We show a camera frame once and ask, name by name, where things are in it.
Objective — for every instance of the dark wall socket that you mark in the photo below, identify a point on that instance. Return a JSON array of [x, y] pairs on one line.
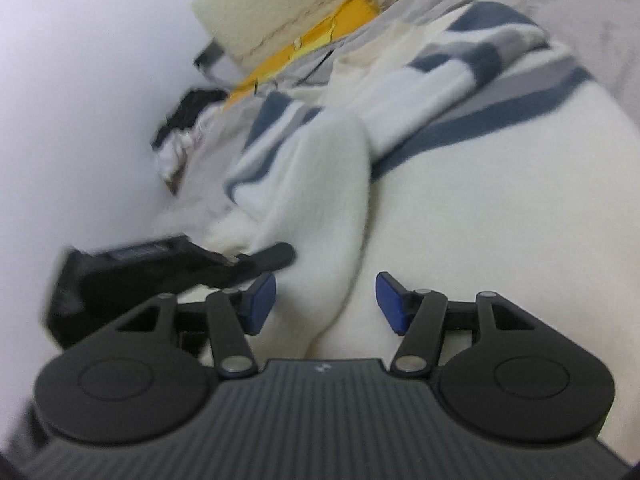
[[210, 55]]

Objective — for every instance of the black clothes pile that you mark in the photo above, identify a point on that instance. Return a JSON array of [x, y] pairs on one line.
[[190, 105]]

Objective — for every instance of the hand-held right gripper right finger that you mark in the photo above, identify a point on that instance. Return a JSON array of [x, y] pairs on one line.
[[390, 302]]

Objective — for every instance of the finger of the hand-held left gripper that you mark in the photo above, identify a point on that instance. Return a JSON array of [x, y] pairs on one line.
[[270, 257]]

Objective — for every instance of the cardboard box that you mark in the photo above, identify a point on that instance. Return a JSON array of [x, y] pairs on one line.
[[172, 182]]

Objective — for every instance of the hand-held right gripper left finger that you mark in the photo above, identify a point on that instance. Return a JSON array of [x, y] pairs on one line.
[[260, 302]]

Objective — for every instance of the grey bedsheet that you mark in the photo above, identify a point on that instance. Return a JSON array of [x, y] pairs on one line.
[[210, 160]]

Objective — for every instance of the cream quilted headboard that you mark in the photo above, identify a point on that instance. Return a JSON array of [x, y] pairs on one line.
[[260, 10]]

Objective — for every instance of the yellow pillow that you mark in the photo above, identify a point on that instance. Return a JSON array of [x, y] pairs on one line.
[[345, 15]]

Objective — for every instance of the white striped sweater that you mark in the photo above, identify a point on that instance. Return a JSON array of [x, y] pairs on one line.
[[475, 210]]

